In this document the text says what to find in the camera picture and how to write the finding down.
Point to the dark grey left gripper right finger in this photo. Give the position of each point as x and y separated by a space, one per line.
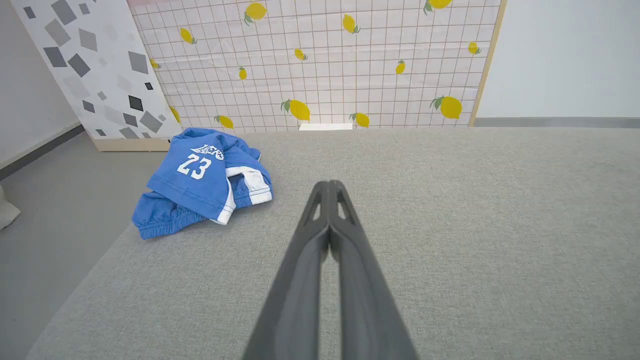
360 290

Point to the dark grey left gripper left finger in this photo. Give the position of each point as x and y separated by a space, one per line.
300 280

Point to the blue basketball shorts white trim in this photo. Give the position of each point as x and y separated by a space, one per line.
200 185

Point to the grey fabric sofa cushion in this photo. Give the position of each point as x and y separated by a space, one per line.
500 225

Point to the grey terrazzo pattern panel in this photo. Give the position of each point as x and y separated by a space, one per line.
100 75

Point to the off-white soft cushion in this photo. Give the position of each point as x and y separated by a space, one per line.
6 210

